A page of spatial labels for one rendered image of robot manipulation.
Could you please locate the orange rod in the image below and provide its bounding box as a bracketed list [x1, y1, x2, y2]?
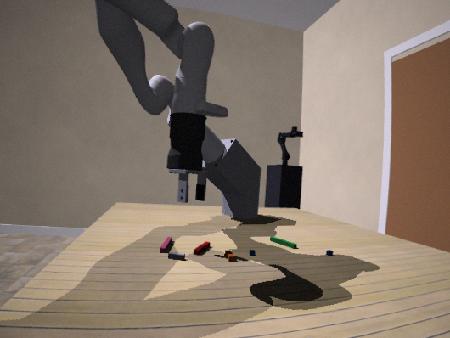
[225, 251, 234, 262]

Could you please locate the red rod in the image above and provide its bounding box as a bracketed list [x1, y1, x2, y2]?
[194, 242, 211, 256]

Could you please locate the pink rod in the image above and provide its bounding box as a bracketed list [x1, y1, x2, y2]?
[160, 237, 172, 253]

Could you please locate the green rod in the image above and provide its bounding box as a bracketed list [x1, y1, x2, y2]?
[270, 237, 297, 249]

